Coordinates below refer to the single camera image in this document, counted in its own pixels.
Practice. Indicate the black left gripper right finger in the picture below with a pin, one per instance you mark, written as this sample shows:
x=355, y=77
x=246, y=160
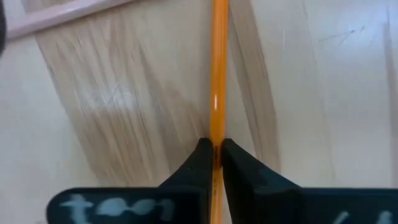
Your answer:
x=264, y=199

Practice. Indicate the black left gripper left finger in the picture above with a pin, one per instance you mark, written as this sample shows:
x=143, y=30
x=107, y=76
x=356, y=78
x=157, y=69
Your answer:
x=186, y=186

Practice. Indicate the orange pencil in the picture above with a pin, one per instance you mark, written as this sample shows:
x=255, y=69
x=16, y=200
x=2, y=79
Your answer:
x=219, y=62

